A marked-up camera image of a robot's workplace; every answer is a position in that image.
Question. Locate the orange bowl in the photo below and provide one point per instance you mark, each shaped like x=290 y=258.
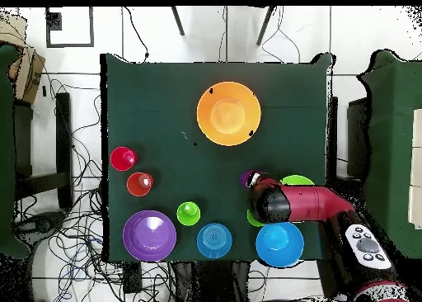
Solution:
x=228 y=114

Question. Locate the purple cup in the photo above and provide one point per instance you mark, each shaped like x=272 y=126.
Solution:
x=244 y=178

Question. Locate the orange cup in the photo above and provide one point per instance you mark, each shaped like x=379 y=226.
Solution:
x=136 y=184

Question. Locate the purple bowl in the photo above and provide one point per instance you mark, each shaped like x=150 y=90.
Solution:
x=149 y=236

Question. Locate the black power adapter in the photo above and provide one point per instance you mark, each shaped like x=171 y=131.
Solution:
x=132 y=279

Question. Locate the black square floor frame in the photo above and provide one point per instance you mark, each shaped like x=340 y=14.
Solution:
x=54 y=21

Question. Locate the dark green table cloth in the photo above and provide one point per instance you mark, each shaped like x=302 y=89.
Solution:
x=165 y=100

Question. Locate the black tripod leg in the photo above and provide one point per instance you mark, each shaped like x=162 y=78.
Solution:
x=177 y=21
x=265 y=24

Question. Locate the red cup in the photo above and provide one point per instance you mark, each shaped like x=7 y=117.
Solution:
x=118 y=158

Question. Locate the small blue bowl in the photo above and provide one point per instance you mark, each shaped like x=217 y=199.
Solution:
x=214 y=241

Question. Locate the black stand frame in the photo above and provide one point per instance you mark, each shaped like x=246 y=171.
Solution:
x=64 y=133
x=332 y=123

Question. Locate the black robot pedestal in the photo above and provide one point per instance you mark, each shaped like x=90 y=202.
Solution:
x=211 y=282

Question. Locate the grey base with knob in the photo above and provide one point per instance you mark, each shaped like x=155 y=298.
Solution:
x=43 y=224

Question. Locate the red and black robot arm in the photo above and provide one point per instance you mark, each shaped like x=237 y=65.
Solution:
x=313 y=203

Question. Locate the green cloth covered side table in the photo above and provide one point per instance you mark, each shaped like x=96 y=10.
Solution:
x=6 y=150
x=389 y=133

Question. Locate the cardboard box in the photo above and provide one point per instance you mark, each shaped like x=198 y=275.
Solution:
x=28 y=74

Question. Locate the large blue bowl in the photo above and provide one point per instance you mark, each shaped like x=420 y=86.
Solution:
x=279 y=246

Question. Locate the green bowl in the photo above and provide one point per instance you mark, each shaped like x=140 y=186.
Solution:
x=296 y=180

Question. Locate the plain green cup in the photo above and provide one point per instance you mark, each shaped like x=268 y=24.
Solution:
x=253 y=220

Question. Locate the stepped green cup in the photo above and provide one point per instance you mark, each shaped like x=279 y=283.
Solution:
x=188 y=214

